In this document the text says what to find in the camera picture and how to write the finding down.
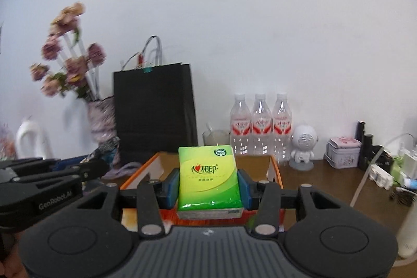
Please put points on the glass cup with spoon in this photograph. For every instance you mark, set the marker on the glass cup with spoon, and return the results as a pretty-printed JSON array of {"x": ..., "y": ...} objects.
[{"x": 214, "y": 137}]

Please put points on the white cylindrical bottle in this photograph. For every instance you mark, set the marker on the white cylindrical bottle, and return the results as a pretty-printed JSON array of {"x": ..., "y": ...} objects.
[{"x": 407, "y": 235}]

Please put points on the white astronaut figure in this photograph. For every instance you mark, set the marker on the white astronaut figure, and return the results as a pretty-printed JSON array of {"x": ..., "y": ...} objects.
[{"x": 304, "y": 140}]

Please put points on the white power strip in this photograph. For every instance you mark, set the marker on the white power strip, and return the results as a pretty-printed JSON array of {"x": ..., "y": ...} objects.
[{"x": 381, "y": 178}]

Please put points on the green tissue pack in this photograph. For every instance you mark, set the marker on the green tissue pack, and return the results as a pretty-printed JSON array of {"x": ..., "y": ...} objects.
[{"x": 209, "y": 187}]

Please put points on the small lilac tin box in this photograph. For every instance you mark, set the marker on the small lilac tin box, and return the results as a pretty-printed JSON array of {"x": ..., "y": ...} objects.
[{"x": 342, "y": 152}]

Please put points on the middle water bottle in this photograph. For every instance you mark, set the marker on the middle water bottle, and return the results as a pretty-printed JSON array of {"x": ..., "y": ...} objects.
[{"x": 261, "y": 125}]

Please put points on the water bottle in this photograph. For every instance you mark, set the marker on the water bottle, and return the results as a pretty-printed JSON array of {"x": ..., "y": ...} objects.
[
  {"x": 282, "y": 128},
  {"x": 261, "y": 125},
  {"x": 240, "y": 126}
]

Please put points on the black cosmetic tubes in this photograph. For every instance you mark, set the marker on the black cosmetic tubes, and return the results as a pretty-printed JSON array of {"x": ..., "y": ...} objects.
[{"x": 365, "y": 145}]

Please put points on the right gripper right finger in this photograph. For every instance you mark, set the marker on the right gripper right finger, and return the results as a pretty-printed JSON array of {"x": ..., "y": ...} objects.
[{"x": 267, "y": 199}]

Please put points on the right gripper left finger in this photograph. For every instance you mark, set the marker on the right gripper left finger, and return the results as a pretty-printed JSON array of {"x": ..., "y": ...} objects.
[{"x": 149, "y": 197}]

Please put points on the black paper bag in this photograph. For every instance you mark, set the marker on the black paper bag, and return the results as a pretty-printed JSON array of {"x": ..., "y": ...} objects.
[{"x": 154, "y": 107}]

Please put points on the purple marbled vase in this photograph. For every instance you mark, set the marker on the purple marbled vase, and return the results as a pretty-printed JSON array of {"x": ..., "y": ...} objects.
[{"x": 101, "y": 119}]

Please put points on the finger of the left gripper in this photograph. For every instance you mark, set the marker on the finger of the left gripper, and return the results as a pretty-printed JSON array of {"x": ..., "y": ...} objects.
[
  {"x": 16, "y": 168},
  {"x": 86, "y": 171}
]

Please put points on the orange cardboard box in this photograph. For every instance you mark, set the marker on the orange cardboard box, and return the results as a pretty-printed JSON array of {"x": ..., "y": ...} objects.
[{"x": 259, "y": 168}]

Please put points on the white detergent jug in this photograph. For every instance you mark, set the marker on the white detergent jug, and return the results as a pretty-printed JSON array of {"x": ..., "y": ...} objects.
[{"x": 32, "y": 141}]

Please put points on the dried pink flower bouquet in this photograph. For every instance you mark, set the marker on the dried pink flower bouquet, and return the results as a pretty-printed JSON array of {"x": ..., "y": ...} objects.
[{"x": 67, "y": 64}]

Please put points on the left water bottle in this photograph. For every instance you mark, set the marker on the left water bottle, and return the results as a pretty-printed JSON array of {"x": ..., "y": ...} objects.
[{"x": 240, "y": 126}]

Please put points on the right water bottle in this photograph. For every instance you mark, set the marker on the right water bottle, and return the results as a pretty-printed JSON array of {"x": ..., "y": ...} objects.
[{"x": 282, "y": 128}]

